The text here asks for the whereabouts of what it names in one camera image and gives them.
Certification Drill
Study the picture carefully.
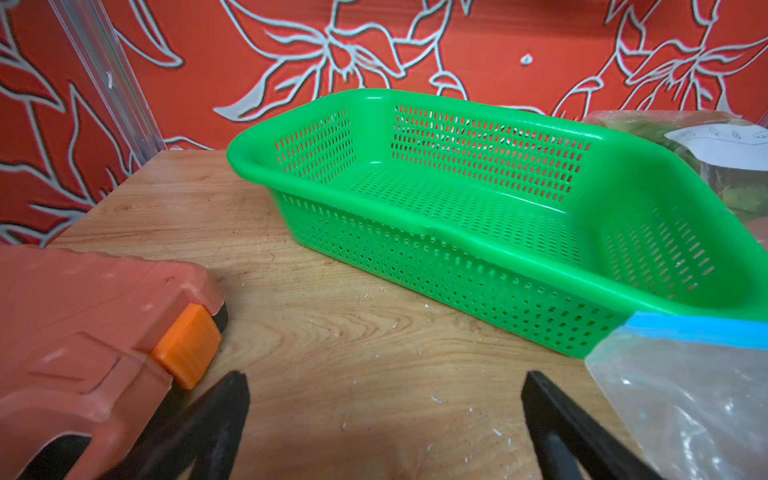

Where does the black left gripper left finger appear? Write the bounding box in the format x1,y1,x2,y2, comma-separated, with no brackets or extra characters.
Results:
101,371,250,479

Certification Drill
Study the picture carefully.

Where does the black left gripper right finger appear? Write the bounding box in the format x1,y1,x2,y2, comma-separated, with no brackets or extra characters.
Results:
521,371,660,479

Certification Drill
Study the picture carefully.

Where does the clear zip-top bag blue seal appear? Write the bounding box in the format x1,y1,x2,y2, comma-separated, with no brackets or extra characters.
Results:
585,313,767,479

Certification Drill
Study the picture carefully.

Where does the orange plastic tool case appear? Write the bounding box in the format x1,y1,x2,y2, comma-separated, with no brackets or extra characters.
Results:
1,245,228,479

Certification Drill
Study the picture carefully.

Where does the green perforated plastic basket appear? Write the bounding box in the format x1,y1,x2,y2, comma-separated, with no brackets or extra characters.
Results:
226,89,767,359

